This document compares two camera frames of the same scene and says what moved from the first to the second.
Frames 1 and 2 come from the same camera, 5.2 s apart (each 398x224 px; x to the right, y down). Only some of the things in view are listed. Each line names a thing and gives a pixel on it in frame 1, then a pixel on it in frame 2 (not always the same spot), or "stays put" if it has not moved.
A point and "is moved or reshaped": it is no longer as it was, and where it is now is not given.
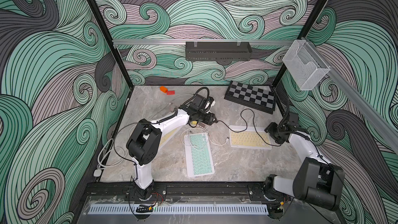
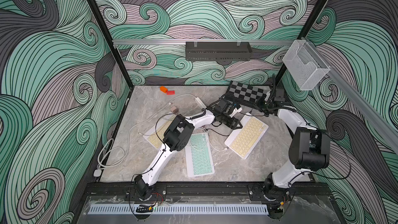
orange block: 164,89 stays put
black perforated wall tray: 218,51 stays put
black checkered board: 256,96 stays put
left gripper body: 204,118 → 226,121
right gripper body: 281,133 → 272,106
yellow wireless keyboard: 249,139 is moved or reshaped
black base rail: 128,190 stays put
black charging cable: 246,127 → 243,114
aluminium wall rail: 202,41 stays put
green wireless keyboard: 199,158 stays put
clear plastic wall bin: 303,64 stays put
